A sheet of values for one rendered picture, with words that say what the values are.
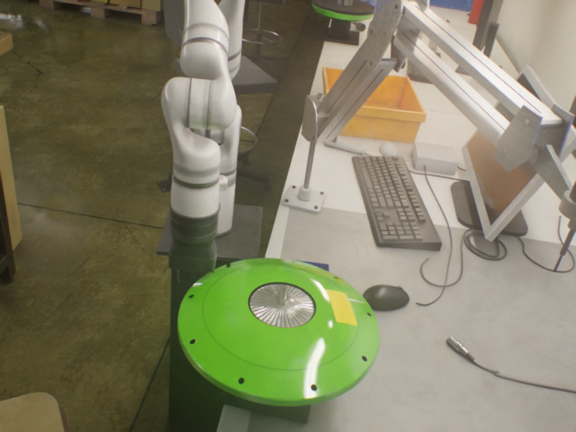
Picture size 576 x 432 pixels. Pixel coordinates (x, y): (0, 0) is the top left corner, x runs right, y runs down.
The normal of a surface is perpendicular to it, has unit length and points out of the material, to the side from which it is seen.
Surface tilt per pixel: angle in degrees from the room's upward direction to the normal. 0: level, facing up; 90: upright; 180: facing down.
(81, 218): 0
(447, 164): 90
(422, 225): 6
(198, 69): 113
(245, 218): 0
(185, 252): 87
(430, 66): 8
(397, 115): 90
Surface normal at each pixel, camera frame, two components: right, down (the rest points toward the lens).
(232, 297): -0.02, -0.86
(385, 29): -0.93, 0.09
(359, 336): 0.47, -0.68
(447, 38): 0.16, -0.76
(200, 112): 0.07, 0.51
